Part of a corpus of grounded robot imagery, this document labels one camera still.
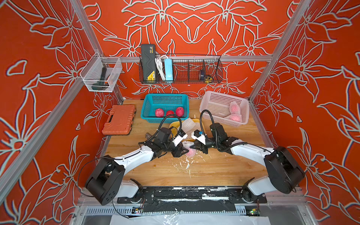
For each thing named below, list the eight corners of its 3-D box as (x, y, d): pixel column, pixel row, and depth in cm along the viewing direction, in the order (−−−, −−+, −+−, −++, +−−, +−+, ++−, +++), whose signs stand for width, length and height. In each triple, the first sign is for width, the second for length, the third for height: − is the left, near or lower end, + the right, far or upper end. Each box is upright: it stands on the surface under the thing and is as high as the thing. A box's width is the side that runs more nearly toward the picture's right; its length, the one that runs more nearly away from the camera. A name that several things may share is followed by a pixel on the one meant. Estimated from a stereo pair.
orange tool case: (104, 135, 99) (100, 131, 95) (114, 109, 116) (112, 104, 111) (130, 135, 99) (127, 131, 95) (137, 109, 116) (135, 104, 111)
